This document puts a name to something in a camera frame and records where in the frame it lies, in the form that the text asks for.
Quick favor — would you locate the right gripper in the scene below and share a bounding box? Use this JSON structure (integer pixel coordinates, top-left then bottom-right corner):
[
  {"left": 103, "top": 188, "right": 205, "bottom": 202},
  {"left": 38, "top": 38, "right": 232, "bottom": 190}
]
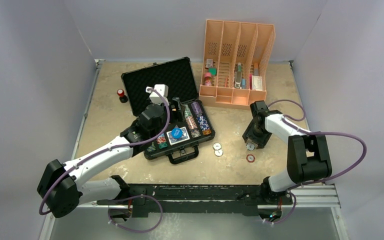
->
[{"left": 243, "top": 119, "right": 273, "bottom": 150}]

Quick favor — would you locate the blue round button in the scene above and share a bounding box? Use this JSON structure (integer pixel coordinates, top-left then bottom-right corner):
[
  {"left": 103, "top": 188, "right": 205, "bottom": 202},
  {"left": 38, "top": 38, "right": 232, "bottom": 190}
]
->
[{"left": 171, "top": 127, "right": 183, "bottom": 139}]

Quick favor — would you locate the blue playing card deck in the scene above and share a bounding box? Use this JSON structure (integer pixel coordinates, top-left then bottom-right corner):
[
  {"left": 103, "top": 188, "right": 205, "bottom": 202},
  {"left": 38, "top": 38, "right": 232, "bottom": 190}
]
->
[{"left": 166, "top": 127, "right": 190, "bottom": 145}]

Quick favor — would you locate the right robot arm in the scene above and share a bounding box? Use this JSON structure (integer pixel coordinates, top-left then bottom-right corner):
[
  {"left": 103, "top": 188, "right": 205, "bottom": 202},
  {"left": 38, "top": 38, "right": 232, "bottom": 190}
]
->
[{"left": 242, "top": 100, "right": 332, "bottom": 204}]

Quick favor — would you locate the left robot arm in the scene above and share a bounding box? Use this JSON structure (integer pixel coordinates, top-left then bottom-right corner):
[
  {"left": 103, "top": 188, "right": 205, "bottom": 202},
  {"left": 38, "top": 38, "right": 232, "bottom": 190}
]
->
[{"left": 37, "top": 93, "right": 171, "bottom": 218}]

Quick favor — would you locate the green white chip row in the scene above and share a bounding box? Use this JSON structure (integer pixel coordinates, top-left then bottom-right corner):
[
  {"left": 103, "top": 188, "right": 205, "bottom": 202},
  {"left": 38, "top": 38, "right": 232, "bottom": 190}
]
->
[{"left": 183, "top": 104, "right": 193, "bottom": 119}]

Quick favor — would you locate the black poker case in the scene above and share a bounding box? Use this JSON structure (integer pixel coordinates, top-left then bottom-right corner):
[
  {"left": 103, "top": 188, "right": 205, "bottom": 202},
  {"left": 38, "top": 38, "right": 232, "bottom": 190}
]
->
[{"left": 120, "top": 57, "right": 216, "bottom": 165}]

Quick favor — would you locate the purple chip row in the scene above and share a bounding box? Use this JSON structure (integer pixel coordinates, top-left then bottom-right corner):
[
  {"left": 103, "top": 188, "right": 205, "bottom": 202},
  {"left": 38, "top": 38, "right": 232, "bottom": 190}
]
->
[{"left": 191, "top": 101, "right": 203, "bottom": 118}]

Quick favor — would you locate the red white poker chip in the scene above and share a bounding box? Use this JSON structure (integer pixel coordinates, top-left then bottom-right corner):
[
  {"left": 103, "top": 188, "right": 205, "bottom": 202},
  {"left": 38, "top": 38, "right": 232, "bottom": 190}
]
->
[{"left": 246, "top": 154, "right": 256, "bottom": 163}]

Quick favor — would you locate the pink brown chip row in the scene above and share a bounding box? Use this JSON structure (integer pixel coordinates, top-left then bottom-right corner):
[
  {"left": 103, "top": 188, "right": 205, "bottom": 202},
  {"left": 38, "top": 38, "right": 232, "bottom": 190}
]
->
[{"left": 185, "top": 116, "right": 201, "bottom": 138}]

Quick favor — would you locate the navy orange chip row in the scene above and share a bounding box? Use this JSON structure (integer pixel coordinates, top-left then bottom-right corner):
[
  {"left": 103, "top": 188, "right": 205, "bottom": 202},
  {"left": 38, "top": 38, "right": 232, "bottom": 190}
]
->
[{"left": 197, "top": 115, "right": 212, "bottom": 136}]

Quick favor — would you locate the blue red green chip row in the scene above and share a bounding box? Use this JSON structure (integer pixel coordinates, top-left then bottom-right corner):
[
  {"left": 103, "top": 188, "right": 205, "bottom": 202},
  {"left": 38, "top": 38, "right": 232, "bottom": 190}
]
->
[{"left": 156, "top": 133, "right": 168, "bottom": 149}]

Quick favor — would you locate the pink tape roll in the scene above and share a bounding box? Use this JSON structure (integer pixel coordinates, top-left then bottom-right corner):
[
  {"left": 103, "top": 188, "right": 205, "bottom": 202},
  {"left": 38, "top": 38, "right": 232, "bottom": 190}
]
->
[{"left": 203, "top": 72, "right": 213, "bottom": 87}]

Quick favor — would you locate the white red box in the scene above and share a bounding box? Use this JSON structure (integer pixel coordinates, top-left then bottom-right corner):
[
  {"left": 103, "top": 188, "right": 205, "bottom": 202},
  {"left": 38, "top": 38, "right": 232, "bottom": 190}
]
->
[{"left": 250, "top": 75, "right": 264, "bottom": 91}]

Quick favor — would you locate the red black small bottle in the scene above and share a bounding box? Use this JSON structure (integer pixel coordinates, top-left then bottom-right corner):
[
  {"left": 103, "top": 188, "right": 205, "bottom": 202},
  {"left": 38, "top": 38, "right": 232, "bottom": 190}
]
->
[{"left": 116, "top": 89, "right": 129, "bottom": 104}]

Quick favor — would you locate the orange desk organizer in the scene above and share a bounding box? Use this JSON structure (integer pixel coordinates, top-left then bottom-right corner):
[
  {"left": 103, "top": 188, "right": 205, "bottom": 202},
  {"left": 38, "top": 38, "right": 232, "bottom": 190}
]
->
[{"left": 199, "top": 19, "right": 276, "bottom": 110}]

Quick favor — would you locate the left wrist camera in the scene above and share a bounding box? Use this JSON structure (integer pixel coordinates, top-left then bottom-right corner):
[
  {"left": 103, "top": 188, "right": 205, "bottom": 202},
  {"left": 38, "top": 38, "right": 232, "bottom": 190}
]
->
[{"left": 145, "top": 84, "right": 169, "bottom": 105}]

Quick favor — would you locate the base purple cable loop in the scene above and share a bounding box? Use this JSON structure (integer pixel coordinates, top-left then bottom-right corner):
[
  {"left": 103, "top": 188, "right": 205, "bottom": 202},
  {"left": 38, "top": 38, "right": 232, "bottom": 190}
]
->
[{"left": 107, "top": 192, "right": 166, "bottom": 233}]

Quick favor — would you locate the black aluminium base frame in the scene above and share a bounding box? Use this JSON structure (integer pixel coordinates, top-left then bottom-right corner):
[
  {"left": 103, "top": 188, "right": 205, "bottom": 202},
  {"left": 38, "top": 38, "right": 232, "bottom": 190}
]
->
[{"left": 77, "top": 178, "right": 340, "bottom": 222}]

